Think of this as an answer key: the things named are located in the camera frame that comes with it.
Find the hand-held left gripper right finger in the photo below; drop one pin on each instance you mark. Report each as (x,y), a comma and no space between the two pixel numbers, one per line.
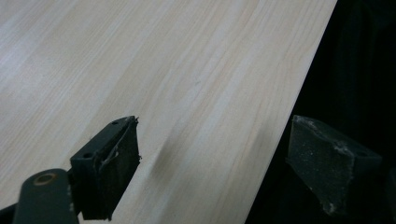
(323,161)

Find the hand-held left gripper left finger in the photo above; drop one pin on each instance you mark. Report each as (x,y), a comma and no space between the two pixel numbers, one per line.
(106,174)

